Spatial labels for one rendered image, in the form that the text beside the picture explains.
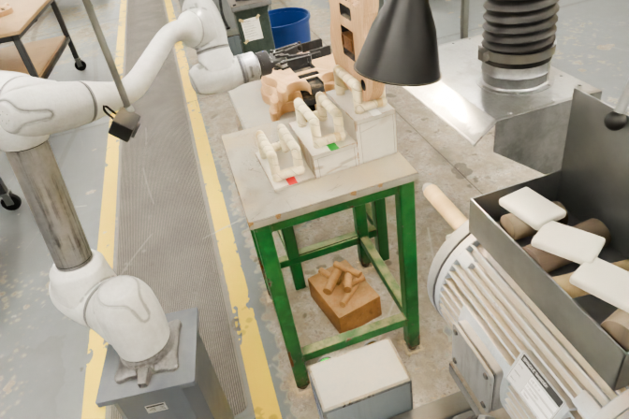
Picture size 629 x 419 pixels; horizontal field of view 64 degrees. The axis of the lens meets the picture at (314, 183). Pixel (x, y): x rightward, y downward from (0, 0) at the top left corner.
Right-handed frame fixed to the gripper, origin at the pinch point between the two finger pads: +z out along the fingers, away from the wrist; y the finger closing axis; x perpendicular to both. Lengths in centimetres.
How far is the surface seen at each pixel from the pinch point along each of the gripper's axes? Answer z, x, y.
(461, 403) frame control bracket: -17, -27, 108
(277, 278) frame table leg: -34, -65, 25
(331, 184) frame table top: -8.3, -38.7, 19.9
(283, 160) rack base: -18.6, -37.4, -1.7
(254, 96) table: -13, -42, -71
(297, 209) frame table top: -23, -39, 26
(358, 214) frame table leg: 16, -95, -27
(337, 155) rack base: -3.1, -32.3, 14.1
